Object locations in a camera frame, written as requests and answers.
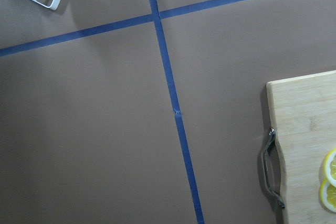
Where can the wooden cutting board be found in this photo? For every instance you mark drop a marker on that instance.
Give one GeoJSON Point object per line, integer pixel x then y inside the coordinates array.
{"type": "Point", "coordinates": [302, 116]}

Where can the upper lemon slice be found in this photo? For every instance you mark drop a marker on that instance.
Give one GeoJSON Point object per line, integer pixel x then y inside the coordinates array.
{"type": "Point", "coordinates": [329, 167]}

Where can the lemon slice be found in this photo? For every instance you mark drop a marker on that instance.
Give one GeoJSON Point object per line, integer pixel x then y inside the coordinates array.
{"type": "Point", "coordinates": [327, 195]}
{"type": "Point", "coordinates": [329, 167]}

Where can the lower lemon slice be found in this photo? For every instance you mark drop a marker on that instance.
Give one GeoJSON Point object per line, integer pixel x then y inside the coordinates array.
{"type": "Point", "coordinates": [327, 195]}

